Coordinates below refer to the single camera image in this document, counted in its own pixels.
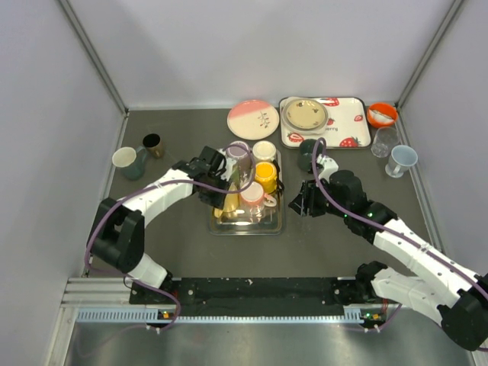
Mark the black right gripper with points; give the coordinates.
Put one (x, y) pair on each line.
(306, 199)

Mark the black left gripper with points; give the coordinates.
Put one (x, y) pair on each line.
(216, 200)

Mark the pale yellow mug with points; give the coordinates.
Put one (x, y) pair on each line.
(231, 203)

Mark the orange yellow mug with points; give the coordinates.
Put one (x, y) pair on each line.
(266, 174)

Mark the pink white mug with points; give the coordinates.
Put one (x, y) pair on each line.
(254, 200)

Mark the dark grey green mug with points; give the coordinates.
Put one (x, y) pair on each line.
(306, 156)

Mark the dark brown patterned cup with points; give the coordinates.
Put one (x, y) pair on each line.
(153, 144)

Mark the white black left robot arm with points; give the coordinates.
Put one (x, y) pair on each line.
(118, 232)

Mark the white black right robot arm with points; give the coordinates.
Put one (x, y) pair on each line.
(452, 296)

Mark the light green mug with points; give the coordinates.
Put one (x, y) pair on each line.
(234, 176)

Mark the mauve purple mug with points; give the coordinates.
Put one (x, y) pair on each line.
(238, 153)

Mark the steel mug tray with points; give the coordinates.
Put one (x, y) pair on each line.
(239, 222)

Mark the cream white mug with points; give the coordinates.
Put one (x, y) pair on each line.
(264, 151)

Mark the teal mug white inside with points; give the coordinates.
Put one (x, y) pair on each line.
(130, 161)

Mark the pink cream round plate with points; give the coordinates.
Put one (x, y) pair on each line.
(253, 119)

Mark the beige floral bowl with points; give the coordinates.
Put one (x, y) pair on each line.
(305, 115)

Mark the strawberry pattern square tray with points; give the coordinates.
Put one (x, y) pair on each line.
(346, 126)

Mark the clear drinking glass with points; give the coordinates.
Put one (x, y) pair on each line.
(385, 139)

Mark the light blue cup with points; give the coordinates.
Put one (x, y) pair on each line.
(401, 159)

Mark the orange bowl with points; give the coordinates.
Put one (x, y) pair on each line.
(382, 115)

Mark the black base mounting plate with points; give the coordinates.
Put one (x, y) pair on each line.
(268, 296)

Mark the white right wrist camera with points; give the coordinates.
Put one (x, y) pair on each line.
(326, 166)

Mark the grey slotted cable duct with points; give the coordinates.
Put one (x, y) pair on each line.
(154, 316)

